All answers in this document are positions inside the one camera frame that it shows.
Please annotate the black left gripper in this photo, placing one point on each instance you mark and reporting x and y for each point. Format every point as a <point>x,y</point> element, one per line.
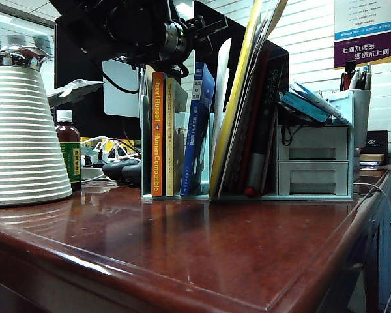
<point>195,32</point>

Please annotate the silver grey flat panel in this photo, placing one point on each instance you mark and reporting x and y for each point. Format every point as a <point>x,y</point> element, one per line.
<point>117,102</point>

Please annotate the brown medicine bottle white cap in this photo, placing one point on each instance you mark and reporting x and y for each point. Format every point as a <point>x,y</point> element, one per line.
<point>68,146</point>

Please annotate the brown flat book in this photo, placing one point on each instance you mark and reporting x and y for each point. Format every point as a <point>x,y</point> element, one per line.
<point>371,158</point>

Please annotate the small black box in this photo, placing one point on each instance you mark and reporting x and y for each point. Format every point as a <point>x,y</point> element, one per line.
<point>376,141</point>

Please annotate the red thin folder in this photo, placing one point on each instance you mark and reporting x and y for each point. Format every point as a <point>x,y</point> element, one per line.
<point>257,114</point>

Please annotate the yellow file folder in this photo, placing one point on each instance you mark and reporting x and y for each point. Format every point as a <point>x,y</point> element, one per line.
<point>236,107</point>

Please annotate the light blue desk bookshelf organizer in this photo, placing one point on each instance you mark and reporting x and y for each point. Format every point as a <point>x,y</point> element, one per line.
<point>144,146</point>

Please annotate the black computer mouse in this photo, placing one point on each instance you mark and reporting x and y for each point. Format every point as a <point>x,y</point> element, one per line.
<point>122,169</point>

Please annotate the black computer monitor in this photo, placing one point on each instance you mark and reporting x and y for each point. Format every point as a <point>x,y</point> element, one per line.
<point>84,124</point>

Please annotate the white ribbed thermos jug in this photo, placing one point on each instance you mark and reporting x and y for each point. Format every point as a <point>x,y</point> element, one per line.
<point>23,146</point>

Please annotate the wall poster purple banner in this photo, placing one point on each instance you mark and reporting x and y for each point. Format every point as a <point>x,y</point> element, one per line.
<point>366,32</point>

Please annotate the leaning books and folders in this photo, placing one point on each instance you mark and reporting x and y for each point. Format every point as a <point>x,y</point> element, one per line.
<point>267,23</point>

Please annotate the cream yellow paperback book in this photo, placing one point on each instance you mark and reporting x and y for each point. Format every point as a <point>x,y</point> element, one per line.
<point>171,130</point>

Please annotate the blue paperback book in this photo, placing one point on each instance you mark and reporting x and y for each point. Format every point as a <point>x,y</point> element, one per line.
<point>195,146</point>

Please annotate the white paper sheet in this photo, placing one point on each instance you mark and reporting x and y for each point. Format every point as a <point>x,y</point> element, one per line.
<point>222,81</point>

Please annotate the white power strip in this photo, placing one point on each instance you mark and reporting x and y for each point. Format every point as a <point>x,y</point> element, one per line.
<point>92,170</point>

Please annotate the white pen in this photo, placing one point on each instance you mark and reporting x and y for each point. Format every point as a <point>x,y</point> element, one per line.
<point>354,82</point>

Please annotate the dark book Chinese title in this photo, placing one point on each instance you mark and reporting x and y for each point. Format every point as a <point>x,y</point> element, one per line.
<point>273,88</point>

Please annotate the blue grey pen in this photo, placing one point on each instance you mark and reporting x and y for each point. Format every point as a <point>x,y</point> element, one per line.
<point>367,76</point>

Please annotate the small teal blue book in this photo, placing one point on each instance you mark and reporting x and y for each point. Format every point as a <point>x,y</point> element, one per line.
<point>304,106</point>

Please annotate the pale blue organizer drawer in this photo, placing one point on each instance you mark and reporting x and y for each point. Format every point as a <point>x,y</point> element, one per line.
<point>312,135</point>
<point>312,168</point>

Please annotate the orange Human Compatible book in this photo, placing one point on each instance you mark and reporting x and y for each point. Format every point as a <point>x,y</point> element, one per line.
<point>158,130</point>

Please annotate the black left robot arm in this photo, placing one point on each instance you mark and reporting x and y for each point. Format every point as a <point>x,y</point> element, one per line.
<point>117,26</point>

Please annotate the grey model airplane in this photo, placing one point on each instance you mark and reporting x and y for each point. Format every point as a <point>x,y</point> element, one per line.
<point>75,89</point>

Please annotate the light blue pamphlet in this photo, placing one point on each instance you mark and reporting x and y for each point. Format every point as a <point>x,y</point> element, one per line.
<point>316,96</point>

